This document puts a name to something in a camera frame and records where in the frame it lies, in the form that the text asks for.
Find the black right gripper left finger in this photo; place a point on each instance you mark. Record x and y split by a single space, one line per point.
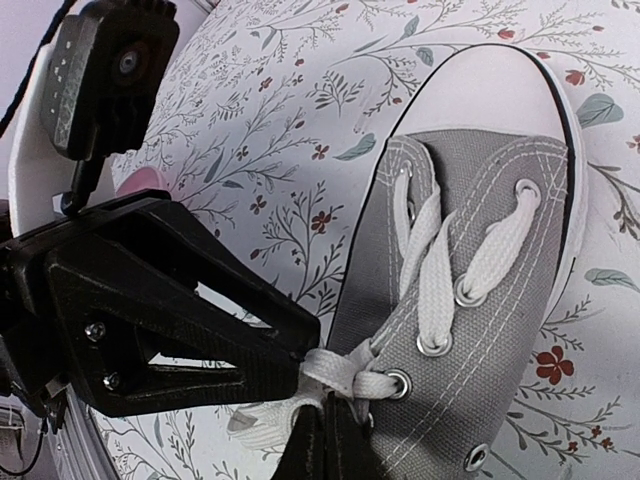
303 457

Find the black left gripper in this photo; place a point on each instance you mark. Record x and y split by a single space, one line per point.
145 311

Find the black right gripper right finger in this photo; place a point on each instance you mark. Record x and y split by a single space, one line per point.
348 454

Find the grey sneaker with red sole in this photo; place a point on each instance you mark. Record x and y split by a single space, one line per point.
472 222

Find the pink plastic plate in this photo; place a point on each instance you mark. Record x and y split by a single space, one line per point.
142 179

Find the floral patterned table mat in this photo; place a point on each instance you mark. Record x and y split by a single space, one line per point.
268 128

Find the aluminium front rail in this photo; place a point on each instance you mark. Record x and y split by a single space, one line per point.
76 451

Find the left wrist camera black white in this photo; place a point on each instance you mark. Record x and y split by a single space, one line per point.
88 93

